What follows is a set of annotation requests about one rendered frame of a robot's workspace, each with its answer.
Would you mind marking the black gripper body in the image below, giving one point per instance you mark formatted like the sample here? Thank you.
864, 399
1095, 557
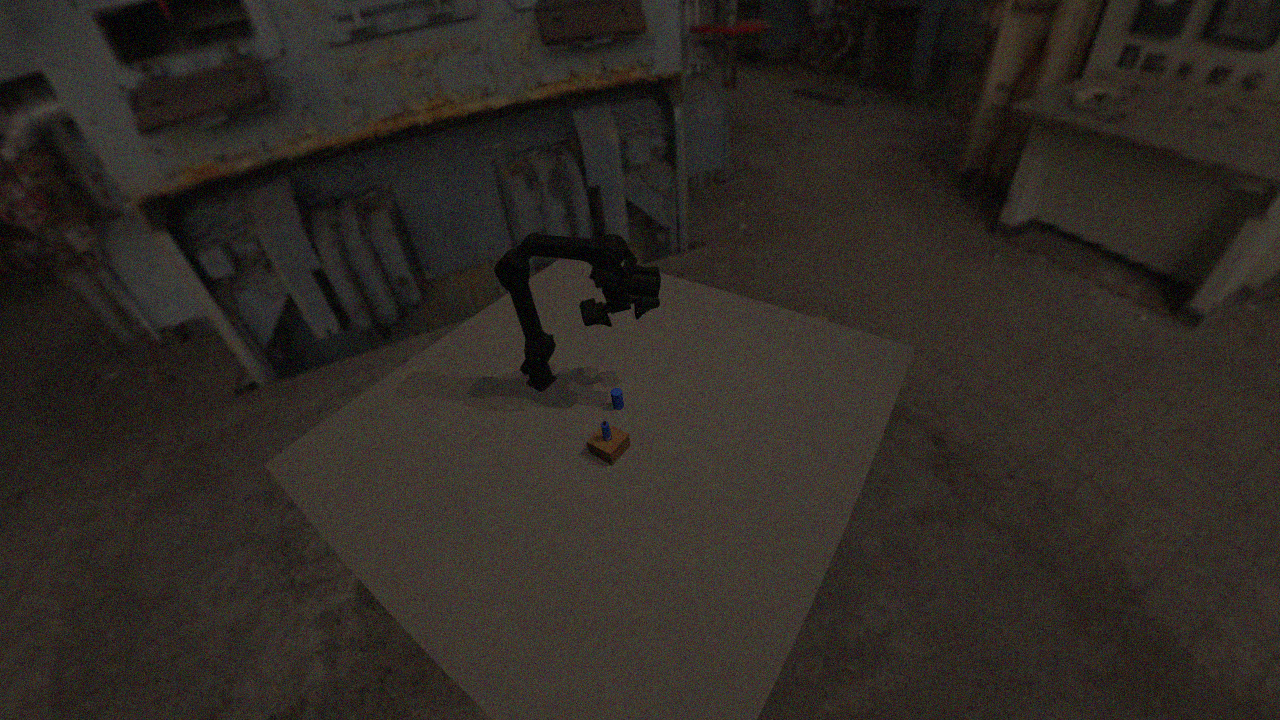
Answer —
592, 314

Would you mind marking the tan wooden block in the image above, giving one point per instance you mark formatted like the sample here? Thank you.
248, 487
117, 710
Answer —
608, 451

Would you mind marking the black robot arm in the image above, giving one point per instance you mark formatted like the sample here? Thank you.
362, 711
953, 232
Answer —
605, 253

